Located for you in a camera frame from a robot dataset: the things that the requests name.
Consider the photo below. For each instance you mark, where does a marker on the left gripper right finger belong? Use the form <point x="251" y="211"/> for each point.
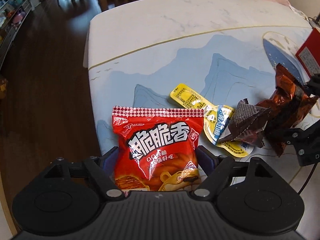
<point x="217" y="170"/>

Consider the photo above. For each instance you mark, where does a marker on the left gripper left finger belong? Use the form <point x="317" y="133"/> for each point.
<point x="100" y="171"/>

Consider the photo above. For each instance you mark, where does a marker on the copper red foil packet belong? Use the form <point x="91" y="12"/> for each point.
<point x="286" y="85"/>

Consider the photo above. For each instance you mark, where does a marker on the red crispy snack bag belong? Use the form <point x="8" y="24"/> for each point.
<point x="157" y="148"/>

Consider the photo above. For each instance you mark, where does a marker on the yellow jelly sachet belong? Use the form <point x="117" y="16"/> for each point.
<point x="216" y="118"/>

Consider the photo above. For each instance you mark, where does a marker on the dark brown snack packet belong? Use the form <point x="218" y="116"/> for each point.
<point x="246" y="124"/>

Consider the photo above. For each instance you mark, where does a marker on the red cardboard box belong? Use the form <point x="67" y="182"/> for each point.
<point x="309" y="53"/>

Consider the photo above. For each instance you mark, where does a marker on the white paper packet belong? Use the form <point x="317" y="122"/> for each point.
<point x="299" y="13"/>

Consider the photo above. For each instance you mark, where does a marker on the dark tv cabinet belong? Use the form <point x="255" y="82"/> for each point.
<point x="13" y="14"/>

